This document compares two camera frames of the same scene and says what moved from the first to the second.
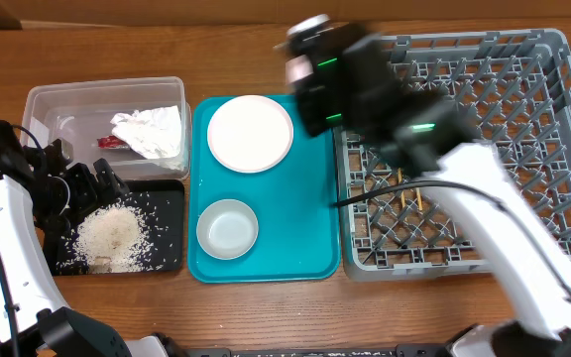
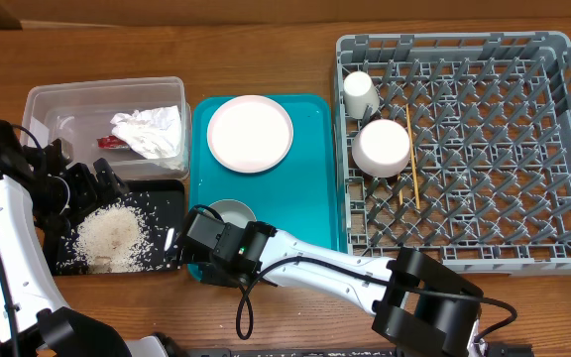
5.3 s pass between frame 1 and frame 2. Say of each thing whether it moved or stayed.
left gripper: stayed
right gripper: moved
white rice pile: stayed
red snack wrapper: stayed
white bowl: moved
